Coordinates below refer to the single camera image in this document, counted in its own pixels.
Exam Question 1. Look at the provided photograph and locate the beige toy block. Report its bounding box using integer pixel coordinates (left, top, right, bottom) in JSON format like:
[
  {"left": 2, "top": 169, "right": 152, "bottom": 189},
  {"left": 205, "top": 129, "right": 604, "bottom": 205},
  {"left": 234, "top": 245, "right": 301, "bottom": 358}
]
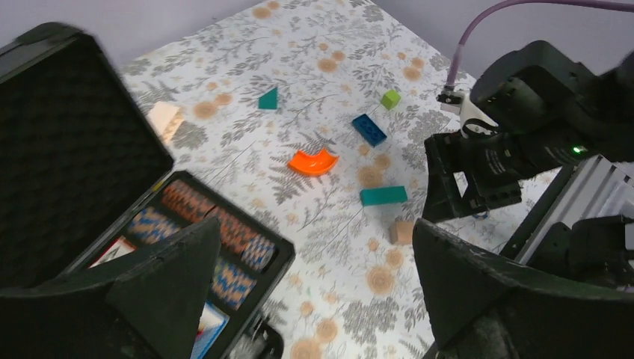
[{"left": 147, "top": 102, "right": 184, "bottom": 144}]

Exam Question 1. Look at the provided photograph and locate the blue rectangular block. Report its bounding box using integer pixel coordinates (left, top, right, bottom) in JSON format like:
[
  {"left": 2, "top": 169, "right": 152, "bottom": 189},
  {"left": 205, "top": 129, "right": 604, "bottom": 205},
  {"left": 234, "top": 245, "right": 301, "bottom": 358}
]
[{"left": 351, "top": 114, "right": 387, "bottom": 147}]

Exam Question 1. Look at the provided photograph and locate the teal triangular block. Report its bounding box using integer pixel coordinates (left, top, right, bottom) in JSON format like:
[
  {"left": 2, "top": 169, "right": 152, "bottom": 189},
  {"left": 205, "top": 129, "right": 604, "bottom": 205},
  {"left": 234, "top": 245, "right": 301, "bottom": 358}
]
[{"left": 258, "top": 88, "right": 278, "bottom": 110}]

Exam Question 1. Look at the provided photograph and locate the orange black poker chip row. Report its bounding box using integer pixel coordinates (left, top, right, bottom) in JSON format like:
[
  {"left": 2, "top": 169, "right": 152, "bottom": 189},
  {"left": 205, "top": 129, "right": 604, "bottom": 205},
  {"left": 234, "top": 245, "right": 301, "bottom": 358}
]
[{"left": 159, "top": 179, "right": 277, "bottom": 272}]

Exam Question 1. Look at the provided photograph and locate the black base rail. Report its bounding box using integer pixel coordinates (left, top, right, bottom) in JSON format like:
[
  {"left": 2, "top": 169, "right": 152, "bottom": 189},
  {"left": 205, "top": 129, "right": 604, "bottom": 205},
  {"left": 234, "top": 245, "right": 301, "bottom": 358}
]
[{"left": 500, "top": 165, "right": 634, "bottom": 289}]

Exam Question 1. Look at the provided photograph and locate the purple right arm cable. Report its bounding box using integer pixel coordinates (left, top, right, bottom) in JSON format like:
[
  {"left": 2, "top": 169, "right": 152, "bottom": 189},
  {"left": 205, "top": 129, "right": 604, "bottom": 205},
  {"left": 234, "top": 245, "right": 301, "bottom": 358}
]
[{"left": 443, "top": 0, "right": 634, "bottom": 95}]

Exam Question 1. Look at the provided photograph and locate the green small block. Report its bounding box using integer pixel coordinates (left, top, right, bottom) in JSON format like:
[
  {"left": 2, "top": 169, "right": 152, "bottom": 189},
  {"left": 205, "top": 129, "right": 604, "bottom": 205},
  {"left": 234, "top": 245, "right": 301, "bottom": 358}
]
[{"left": 381, "top": 89, "right": 401, "bottom": 110}]

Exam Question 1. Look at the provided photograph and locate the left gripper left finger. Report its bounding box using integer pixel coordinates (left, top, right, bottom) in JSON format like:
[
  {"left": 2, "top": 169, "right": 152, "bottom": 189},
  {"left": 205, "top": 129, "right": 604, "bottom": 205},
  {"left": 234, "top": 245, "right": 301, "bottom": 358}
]
[{"left": 0, "top": 215, "right": 222, "bottom": 359}]

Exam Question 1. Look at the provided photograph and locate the teal rectangular block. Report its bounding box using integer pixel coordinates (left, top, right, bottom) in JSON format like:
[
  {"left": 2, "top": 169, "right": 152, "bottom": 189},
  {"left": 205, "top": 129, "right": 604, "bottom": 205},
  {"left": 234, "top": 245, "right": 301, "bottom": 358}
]
[{"left": 360, "top": 186, "right": 408, "bottom": 206}]

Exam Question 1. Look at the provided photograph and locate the tan small cube block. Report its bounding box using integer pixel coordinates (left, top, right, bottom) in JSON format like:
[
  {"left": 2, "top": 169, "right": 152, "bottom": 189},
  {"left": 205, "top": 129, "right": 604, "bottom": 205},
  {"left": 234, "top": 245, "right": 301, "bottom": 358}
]
[{"left": 389, "top": 221, "right": 415, "bottom": 245}]

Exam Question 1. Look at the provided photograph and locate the red playing card deck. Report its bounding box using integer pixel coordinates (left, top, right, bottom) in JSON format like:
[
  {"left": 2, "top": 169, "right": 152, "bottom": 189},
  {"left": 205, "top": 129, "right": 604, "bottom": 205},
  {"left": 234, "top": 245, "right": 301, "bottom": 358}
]
[{"left": 90, "top": 236, "right": 136, "bottom": 268}]

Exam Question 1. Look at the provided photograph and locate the orange curved block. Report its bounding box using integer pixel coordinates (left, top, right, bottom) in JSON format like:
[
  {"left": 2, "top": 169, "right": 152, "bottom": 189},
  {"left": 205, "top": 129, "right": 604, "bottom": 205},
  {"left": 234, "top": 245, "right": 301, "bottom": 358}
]
[{"left": 287, "top": 148, "right": 339, "bottom": 177}]

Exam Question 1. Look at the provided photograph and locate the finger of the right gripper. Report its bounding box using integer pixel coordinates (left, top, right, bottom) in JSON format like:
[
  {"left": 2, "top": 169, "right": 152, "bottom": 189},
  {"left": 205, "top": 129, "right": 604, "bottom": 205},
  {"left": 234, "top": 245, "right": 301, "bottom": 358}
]
[{"left": 422, "top": 133, "right": 471, "bottom": 223}]

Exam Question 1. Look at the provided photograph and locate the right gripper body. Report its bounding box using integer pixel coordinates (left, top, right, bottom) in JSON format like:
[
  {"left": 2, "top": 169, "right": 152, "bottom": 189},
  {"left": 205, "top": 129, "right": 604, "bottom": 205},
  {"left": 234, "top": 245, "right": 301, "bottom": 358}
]
[{"left": 453, "top": 132, "right": 522, "bottom": 215}]

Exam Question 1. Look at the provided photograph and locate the blue playing card deck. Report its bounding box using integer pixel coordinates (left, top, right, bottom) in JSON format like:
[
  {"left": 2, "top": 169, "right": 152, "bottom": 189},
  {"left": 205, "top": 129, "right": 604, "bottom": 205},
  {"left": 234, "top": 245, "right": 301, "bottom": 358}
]
[{"left": 190, "top": 303, "right": 229, "bottom": 359}]

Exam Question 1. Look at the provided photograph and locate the blue tan poker chip row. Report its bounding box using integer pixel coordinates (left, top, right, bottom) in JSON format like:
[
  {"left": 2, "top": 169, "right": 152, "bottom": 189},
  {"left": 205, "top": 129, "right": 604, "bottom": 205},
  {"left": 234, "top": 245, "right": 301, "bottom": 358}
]
[{"left": 126, "top": 206, "right": 256, "bottom": 314}]

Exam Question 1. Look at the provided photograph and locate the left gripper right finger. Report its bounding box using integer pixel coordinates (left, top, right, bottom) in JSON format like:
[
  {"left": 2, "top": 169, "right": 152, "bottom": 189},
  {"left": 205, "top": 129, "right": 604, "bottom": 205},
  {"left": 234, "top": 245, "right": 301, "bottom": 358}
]
[{"left": 413, "top": 219, "right": 633, "bottom": 358}]

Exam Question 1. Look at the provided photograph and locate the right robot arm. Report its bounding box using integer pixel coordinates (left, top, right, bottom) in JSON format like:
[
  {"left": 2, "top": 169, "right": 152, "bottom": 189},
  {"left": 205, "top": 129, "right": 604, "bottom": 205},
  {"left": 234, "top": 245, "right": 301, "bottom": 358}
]
[{"left": 422, "top": 40, "right": 633, "bottom": 223}]

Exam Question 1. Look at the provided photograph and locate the black poker chip case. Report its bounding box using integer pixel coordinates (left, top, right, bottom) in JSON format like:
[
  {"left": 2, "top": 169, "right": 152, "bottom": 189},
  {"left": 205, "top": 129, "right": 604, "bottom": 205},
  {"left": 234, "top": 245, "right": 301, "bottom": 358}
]
[{"left": 1, "top": 22, "right": 295, "bottom": 358}]

